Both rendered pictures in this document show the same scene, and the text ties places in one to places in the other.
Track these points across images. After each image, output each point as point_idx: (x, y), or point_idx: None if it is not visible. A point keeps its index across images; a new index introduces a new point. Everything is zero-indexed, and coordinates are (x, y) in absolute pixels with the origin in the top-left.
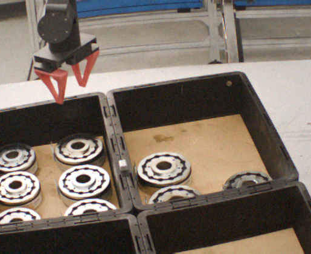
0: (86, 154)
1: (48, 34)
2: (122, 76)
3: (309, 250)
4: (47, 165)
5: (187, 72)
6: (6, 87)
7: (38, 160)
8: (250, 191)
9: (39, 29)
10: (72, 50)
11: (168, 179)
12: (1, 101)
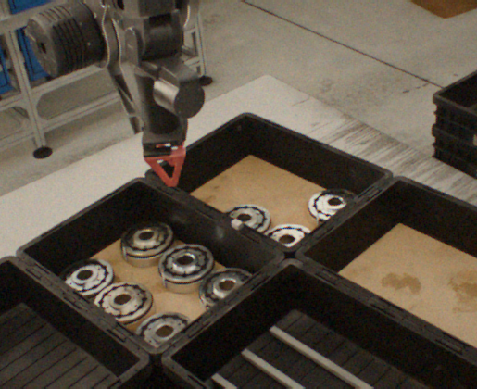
0: (161, 239)
1: (183, 109)
2: (67, 173)
3: (443, 231)
4: (120, 269)
5: (128, 146)
6: None
7: None
8: (365, 199)
9: (175, 107)
10: (180, 126)
11: (257, 227)
12: None
